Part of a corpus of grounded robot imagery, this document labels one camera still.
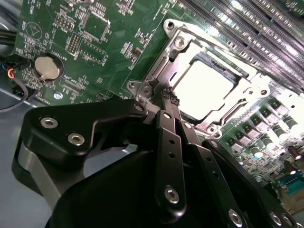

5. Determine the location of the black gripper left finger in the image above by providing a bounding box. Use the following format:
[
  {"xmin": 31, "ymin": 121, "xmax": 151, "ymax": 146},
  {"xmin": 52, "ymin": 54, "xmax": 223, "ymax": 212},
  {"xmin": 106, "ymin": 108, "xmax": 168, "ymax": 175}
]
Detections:
[{"xmin": 11, "ymin": 88, "xmax": 187, "ymax": 220}]

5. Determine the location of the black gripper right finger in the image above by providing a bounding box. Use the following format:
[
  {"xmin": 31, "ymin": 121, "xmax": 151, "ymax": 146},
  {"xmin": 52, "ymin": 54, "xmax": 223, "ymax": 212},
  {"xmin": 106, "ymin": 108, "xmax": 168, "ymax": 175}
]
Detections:
[{"xmin": 170, "ymin": 94, "xmax": 300, "ymax": 228}]

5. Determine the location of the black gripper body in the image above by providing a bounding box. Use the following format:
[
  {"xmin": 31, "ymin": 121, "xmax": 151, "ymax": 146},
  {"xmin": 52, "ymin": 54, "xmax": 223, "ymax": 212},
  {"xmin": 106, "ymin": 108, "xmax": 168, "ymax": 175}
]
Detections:
[{"xmin": 45, "ymin": 123, "xmax": 214, "ymax": 228}]

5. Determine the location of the silver CPU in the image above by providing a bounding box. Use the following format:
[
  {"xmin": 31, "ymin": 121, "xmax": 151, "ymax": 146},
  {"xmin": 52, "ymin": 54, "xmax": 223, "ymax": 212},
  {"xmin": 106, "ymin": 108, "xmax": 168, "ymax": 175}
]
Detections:
[{"xmin": 172, "ymin": 59, "xmax": 239, "ymax": 119}]

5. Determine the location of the metal socket cover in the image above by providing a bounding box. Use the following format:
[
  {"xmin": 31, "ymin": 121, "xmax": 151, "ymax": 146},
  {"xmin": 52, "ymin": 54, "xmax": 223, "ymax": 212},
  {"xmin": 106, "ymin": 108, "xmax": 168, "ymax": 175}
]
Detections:
[{"xmin": 142, "ymin": 35, "xmax": 269, "ymax": 129}]

